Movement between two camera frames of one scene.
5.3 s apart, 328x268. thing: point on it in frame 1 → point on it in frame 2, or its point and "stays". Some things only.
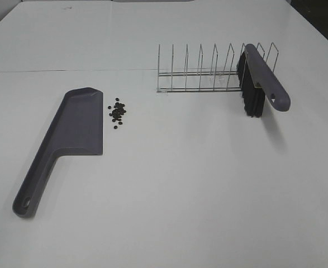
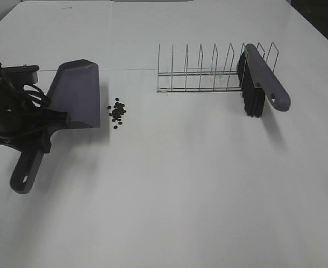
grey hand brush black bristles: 258,82 stays
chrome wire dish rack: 182,81 stays
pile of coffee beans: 118,112 stays
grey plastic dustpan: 77,129 → 75,89
